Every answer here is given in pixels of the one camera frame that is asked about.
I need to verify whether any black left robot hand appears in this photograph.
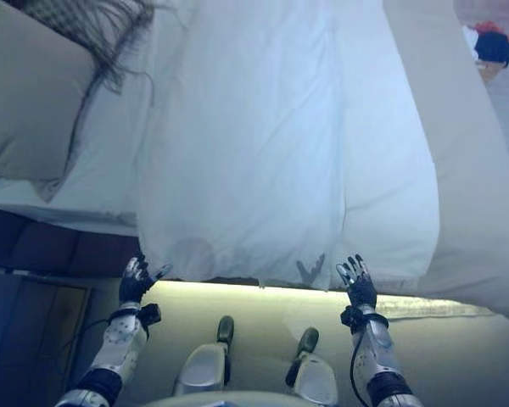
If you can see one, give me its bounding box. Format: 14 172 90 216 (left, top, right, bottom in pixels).
118 253 174 304

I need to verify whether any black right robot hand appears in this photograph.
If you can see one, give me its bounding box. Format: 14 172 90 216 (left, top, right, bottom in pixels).
335 253 378 310

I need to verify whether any white duvet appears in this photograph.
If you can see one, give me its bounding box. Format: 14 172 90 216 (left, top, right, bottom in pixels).
134 0 441 294

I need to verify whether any beige bed runner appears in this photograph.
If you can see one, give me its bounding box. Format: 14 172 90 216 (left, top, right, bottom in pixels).
380 0 509 320

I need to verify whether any silver right robot leg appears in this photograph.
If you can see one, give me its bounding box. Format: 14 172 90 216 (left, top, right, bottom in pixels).
283 326 339 407

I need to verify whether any silver robot leg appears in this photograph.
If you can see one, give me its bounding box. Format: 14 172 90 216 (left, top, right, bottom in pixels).
283 326 339 407
172 315 236 399

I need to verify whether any silver left robot leg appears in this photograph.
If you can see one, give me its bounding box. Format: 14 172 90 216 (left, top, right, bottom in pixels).
172 315 236 399

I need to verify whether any wooden nightstand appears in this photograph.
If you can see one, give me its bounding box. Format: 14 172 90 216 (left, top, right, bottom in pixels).
0 270 95 407

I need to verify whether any silver robot torso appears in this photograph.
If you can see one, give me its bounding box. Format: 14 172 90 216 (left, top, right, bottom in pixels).
141 391 324 407

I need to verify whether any beige pillow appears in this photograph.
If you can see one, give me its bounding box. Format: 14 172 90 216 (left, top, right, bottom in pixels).
0 3 95 201

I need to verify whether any grey knitted fringed cushion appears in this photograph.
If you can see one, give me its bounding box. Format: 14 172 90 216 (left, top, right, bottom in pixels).
20 0 176 108

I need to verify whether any cardboard box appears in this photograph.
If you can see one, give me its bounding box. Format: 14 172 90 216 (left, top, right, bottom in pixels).
473 58 509 85

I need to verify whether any white garment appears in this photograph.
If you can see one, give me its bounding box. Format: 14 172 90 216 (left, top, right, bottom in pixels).
461 24 484 61

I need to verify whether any black garment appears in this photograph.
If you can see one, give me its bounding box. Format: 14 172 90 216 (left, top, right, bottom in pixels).
476 31 509 70

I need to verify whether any red garment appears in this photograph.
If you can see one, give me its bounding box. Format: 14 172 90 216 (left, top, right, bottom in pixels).
472 20 506 36

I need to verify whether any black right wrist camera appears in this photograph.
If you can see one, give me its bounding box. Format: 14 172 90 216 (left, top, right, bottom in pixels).
338 306 366 335

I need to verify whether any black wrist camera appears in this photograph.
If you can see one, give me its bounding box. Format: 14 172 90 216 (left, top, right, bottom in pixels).
137 302 163 328
338 306 366 335

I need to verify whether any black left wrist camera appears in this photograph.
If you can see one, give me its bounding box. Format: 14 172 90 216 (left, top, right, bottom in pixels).
137 302 163 328

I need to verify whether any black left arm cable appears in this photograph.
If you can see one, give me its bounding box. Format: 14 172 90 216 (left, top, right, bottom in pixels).
56 316 112 383

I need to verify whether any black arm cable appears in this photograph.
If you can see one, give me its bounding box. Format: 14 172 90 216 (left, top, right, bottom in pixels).
56 316 112 383
349 333 366 407

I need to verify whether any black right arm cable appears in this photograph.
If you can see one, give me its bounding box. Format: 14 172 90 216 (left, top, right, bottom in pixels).
349 333 366 407

